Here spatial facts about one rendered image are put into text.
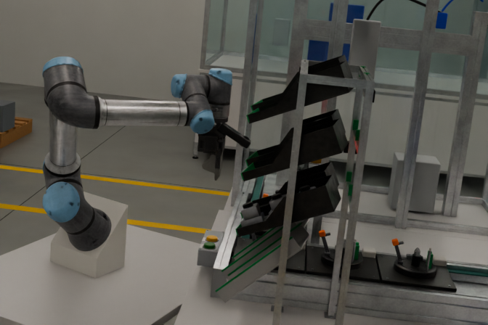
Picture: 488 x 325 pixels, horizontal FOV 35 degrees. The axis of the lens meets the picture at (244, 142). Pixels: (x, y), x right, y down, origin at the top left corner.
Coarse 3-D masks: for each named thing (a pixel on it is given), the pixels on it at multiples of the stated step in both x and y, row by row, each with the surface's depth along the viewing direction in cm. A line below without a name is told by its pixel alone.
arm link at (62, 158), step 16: (48, 64) 227; (64, 64) 225; (80, 64) 232; (48, 80) 224; (64, 80) 221; (80, 80) 224; (64, 128) 237; (64, 144) 242; (48, 160) 251; (64, 160) 247; (80, 160) 254; (48, 176) 253; (64, 176) 251; (80, 176) 257
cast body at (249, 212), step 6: (246, 204) 215; (252, 204) 215; (258, 204) 217; (246, 210) 214; (252, 210) 214; (258, 210) 214; (246, 216) 214; (252, 216) 214; (258, 216) 214; (264, 216) 216; (240, 222) 215; (246, 222) 215; (252, 222) 214; (258, 222) 214
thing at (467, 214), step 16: (368, 192) 390; (224, 208) 343; (336, 208) 359; (368, 208) 363; (384, 208) 366; (464, 208) 378; (480, 208) 381; (368, 224) 340; (384, 224) 342; (464, 224) 353; (480, 224) 355
